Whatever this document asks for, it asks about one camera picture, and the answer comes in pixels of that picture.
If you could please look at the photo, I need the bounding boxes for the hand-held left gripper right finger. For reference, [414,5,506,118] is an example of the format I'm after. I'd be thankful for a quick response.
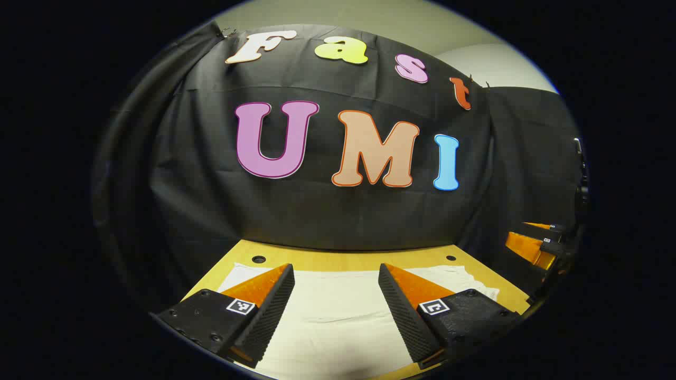
[378,263,523,370]

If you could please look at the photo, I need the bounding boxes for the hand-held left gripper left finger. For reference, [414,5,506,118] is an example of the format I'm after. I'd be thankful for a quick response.
[151,263,296,369]

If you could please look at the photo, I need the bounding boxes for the white jeans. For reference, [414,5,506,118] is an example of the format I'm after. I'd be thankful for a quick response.
[217,262,500,379]

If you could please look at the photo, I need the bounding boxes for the black backdrop cloth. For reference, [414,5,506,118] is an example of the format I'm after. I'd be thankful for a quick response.
[92,21,587,299]

